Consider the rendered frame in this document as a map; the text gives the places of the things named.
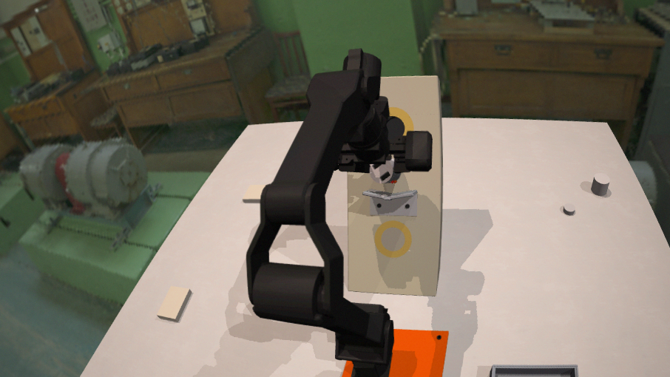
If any tan panel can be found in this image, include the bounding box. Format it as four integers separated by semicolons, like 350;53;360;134
347;75;443;296

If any white cylinder with two slots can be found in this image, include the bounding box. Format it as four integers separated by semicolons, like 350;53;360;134
370;159;401;183

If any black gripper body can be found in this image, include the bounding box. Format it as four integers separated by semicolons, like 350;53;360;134
334;127;433;172

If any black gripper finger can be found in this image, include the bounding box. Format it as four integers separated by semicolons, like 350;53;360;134
393;158;410;174
339;162;370;173

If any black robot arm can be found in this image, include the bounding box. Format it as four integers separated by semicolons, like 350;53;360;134
246;48;395;377

